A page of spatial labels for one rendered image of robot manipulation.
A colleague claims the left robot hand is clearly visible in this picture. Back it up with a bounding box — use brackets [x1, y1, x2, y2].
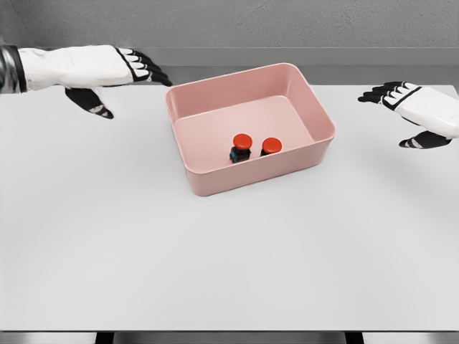
[60, 44, 174, 120]

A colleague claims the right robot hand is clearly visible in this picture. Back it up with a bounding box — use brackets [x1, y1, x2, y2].
[357, 81, 459, 149]

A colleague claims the pink plastic basket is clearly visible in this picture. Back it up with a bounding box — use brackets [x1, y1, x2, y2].
[164, 62, 337, 197]

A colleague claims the red button industrial switch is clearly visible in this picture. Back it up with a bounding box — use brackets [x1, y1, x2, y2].
[229, 133, 253, 165]
[260, 137, 283, 158]

